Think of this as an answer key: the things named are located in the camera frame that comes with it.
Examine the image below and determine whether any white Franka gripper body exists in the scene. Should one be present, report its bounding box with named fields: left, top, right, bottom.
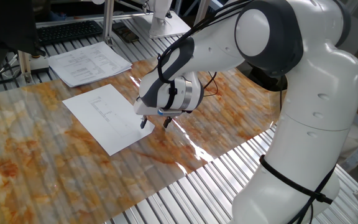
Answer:
left=133, top=98, right=183, bottom=118

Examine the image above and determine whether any white printed paper sheet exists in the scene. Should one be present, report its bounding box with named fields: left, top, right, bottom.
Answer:
left=62, top=83, right=156, bottom=157

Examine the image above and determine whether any stack of printed papers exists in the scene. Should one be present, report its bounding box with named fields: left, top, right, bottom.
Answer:
left=47, top=41, right=133, bottom=88

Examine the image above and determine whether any black smartphone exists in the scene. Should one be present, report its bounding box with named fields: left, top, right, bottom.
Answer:
left=112, top=22, right=140, bottom=44

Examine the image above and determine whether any orange marble pattern mat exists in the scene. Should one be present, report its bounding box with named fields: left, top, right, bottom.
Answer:
left=0, top=57, right=287, bottom=224

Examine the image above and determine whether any black computer keyboard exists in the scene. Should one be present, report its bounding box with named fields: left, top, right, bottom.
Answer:
left=36, top=20, right=104, bottom=46

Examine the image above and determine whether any white emergency stop box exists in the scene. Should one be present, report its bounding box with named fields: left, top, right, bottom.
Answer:
left=29, top=54, right=50, bottom=75

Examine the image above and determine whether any black monitor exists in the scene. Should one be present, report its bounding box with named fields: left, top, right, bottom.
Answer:
left=0, top=0, right=46, bottom=78

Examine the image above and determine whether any white stand with base plate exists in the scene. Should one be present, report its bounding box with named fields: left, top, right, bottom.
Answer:
left=147, top=0, right=192, bottom=40

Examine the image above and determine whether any aluminium frame crossbar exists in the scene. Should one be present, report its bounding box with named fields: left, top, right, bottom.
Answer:
left=112, top=11, right=154, bottom=22

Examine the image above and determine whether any short aluminium frame post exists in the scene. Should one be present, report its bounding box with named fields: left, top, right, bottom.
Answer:
left=17, top=51, right=34, bottom=84

